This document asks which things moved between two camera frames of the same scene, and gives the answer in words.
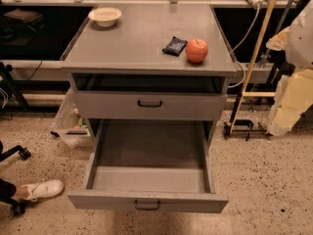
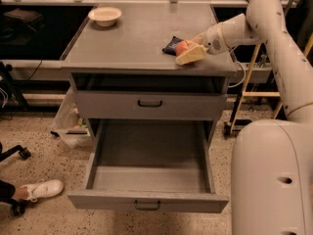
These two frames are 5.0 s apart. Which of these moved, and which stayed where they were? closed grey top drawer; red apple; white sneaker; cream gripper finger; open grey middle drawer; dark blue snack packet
Moved: red apple; cream gripper finger
Stayed: closed grey top drawer; dark blue snack packet; white sneaker; open grey middle drawer
